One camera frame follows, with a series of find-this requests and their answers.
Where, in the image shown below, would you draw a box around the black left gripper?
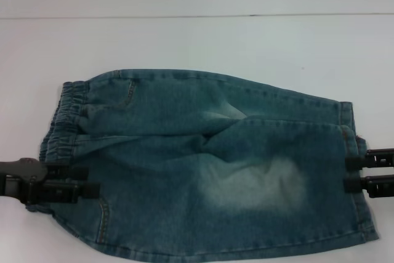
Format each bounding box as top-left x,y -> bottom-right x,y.
0,157 -> 102,205

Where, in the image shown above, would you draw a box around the blue denim shorts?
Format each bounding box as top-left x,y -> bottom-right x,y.
26,68 -> 378,263

